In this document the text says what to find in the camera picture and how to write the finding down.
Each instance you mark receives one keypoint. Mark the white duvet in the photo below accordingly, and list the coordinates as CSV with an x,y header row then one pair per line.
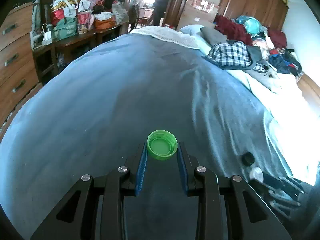
x,y
282,95

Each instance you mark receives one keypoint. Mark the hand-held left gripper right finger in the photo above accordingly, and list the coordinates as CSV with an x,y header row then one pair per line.
x,y
182,170

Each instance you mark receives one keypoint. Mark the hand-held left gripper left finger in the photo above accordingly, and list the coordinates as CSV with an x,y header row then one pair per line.
x,y
141,170

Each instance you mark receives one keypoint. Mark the teal bag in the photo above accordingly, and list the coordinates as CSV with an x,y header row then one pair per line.
x,y
251,23

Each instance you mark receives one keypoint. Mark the heap of colourful clothes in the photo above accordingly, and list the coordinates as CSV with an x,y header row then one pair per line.
x,y
280,52

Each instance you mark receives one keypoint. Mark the patterned plastic bag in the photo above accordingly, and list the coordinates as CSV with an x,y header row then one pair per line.
x,y
120,12

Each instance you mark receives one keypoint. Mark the white fleece blanket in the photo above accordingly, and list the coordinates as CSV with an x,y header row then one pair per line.
x,y
165,35

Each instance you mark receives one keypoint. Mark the plaid shirt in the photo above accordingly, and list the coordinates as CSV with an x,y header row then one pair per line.
x,y
232,52

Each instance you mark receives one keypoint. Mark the blue bed blanket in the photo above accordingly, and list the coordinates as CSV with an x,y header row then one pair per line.
x,y
125,92

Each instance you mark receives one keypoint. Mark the wooden headboard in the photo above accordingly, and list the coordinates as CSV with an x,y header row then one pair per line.
x,y
310,90

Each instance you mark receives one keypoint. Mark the green bag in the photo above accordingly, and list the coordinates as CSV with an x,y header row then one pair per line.
x,y
65,28

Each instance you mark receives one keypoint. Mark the green bottle cap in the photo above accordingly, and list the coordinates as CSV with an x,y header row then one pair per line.
x,y
162,146

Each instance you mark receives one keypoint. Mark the orange bag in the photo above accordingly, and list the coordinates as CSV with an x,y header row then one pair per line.
x,y
105,24

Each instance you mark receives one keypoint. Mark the red white gold bag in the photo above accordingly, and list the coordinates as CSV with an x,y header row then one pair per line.
x,y
63,8

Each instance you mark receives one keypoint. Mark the black bottle cap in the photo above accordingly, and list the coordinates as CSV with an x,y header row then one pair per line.
x,y
248,158

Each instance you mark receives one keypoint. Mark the cardboard box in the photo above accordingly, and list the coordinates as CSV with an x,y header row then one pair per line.
x,y
200,5

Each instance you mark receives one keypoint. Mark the dark wooden table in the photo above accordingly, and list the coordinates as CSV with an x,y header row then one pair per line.
x,y
75,37

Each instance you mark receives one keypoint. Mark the small white bag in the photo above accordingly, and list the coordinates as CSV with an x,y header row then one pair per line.
x,y
47,33

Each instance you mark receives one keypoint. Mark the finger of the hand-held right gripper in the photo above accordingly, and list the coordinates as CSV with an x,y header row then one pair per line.
x,y
262,186
277,181

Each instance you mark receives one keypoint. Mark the white bottle cap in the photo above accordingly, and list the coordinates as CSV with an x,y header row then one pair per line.
x,y
256,173

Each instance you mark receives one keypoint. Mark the wooden wardrobe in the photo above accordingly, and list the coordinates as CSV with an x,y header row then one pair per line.
x,y
250,0

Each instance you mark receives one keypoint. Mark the grey pillow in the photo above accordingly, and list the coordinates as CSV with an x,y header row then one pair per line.
x,y
212,36

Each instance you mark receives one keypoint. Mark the wooden dresser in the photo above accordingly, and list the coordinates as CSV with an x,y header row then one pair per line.
x,y
15,55

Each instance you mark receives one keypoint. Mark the pink bag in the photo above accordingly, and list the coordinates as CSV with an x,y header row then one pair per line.
x,y
83,21

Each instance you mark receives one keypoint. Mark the dark red blanket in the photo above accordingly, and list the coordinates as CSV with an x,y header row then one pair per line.
x,y
232,28

